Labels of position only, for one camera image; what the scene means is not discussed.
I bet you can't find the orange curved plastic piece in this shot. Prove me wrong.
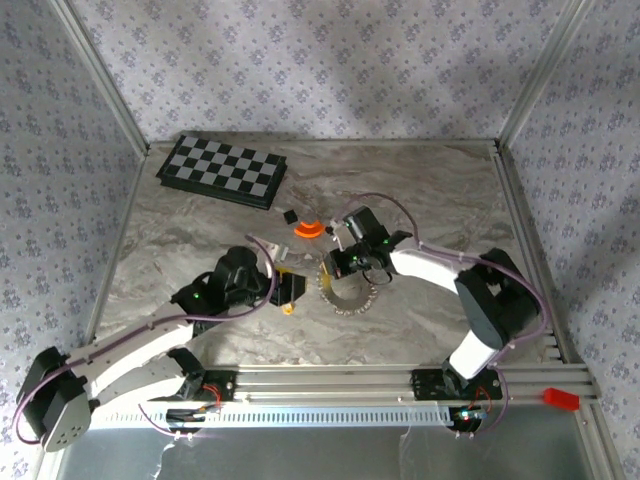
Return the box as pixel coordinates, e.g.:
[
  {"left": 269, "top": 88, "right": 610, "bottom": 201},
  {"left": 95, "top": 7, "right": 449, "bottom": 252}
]
[{"left": 293, "top": 218, "right": 326, "bottom": 240}]

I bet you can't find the black white folded chessboard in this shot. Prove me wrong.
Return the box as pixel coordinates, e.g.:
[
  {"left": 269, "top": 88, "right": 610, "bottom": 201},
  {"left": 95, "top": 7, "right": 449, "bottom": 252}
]
[{"left": 155, "top": 133, "right": 289, "bottom": 211}]

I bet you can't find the shiny metal panel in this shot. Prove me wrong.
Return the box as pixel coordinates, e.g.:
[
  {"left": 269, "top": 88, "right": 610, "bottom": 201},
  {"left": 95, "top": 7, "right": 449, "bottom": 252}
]
[{"left": 47, "top": 424, "right": 614, "bottom": 480}]

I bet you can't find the red toy brick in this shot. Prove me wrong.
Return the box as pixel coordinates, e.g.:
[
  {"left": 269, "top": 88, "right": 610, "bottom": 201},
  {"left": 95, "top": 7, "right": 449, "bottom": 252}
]
[{"left": 543, "top": 387, "right": 581, "bottom": 412}]

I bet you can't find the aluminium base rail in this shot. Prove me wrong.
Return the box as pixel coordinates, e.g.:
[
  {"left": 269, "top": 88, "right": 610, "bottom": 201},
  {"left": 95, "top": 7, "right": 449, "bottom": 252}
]
[{"left": 144, "top": 363, "right": 599, "bottom": 407}]

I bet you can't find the white slotted cable duct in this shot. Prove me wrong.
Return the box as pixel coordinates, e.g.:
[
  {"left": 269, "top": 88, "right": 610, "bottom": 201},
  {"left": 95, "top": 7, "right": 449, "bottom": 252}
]
[{"left": 99, "top": 403, "right": 454, "bottom": 430}]

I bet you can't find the aluminium side rail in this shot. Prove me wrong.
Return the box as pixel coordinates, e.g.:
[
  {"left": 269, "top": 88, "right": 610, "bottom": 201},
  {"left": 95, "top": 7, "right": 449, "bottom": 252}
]
[
  {"left": 492, "top": 142, "right": 599, "bottom": 381},
  {"left": 79, "top": 144, "right": 151, "bottom": 361}
]

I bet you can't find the small circuit board with wires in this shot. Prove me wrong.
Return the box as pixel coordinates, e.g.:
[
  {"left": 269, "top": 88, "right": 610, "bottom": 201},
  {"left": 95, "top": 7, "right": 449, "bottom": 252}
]
[
  {"left": 452, "top": 407, "right": 491, "bottom": 432},
  {"left": 166, "top": 407, "right": 221, "bottom": 434}
]

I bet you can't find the aluminium frame post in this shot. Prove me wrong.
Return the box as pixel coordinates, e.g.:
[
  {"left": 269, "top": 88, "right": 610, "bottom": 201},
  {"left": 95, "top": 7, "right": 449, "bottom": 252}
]
[
  {"left": 497, "top": 0, "right": 596, "bottom": 149},
  {"left": 49, "top": 0, "right": 151, "bottom": 154}
]

